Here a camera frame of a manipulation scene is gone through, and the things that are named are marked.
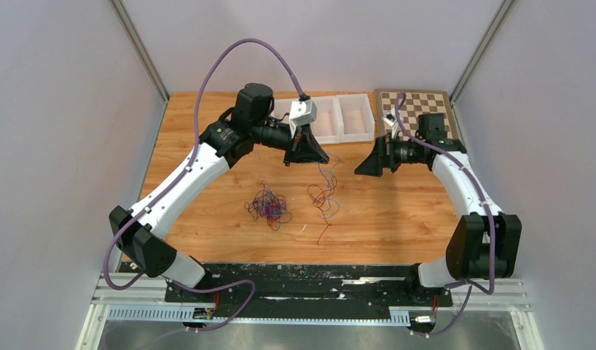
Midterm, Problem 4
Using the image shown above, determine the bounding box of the wire bundle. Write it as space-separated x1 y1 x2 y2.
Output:
243 181 294 233

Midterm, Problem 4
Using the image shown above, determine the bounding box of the blue wire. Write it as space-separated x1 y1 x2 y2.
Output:
317 152 342 221

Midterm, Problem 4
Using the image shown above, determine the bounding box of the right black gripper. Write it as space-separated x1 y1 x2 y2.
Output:
353 133 423 177

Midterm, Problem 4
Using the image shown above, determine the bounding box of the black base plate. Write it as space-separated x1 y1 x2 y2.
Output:
165 263 452 319

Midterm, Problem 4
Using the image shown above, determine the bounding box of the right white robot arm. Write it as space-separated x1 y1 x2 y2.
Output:
354 112 522 305

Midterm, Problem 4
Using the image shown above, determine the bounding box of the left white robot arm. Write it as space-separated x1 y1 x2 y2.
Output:
109 83 329 302

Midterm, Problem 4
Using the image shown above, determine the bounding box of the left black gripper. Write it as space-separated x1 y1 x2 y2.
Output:
251 120 329 167

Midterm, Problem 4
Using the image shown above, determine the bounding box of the red wire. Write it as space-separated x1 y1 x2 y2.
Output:
306 176 339 246

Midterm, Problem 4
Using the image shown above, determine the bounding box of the white three-compartment bin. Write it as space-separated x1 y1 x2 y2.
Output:
270 93 376 149

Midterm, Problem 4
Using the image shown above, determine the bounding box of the grey slotted cable duct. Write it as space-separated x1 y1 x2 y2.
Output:
106 305 411 325

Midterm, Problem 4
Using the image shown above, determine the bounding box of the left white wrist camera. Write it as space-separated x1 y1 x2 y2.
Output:
288 98 317 138

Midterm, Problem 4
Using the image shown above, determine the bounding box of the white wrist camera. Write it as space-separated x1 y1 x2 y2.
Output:
382 110 400 139
288 98 317 138

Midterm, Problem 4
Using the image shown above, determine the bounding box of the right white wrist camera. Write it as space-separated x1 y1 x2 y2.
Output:
382 110 400 139

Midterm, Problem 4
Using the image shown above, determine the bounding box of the wooden chessboard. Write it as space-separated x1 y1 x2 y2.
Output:
375 88 459 139

